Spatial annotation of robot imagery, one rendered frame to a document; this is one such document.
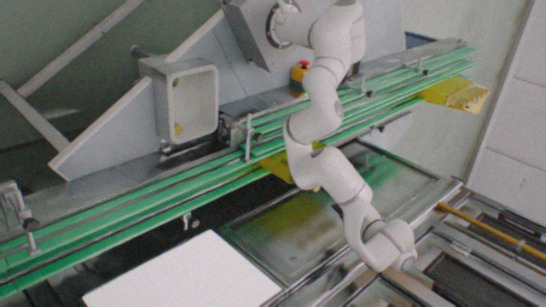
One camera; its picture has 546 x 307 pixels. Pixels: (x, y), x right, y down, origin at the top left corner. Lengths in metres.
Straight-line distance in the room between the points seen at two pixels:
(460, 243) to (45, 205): 1.25
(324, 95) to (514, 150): 6.61
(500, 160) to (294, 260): 6.53
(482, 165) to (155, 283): 6.93
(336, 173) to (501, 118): 6.52
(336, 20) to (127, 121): 0.65
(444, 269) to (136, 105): 1.06
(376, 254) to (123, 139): 0.78
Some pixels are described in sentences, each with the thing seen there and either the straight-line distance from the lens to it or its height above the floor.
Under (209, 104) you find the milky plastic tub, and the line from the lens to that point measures 1.36.
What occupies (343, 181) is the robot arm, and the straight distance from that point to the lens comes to 0.96.
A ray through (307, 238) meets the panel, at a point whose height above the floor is 1.21.
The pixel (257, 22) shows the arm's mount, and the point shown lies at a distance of 1.33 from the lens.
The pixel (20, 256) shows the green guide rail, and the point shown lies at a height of 0.95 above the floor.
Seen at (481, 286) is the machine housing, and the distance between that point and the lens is 1.44.
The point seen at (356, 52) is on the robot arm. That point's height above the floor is 1.17.
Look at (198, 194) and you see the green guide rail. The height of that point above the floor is 0.92.
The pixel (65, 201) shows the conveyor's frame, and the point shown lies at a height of 0.84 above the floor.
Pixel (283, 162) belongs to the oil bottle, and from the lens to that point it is 1.39.
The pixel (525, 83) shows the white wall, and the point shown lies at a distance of 7.18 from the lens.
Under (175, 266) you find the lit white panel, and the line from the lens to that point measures 1.23.
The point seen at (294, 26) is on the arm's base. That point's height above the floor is 0.96.
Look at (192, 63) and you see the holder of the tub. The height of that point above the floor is 0.79.
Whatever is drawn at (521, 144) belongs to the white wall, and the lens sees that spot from 7.42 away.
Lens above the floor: 1.80
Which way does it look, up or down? 36 degrees down
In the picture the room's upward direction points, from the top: 120 degrees clockwise
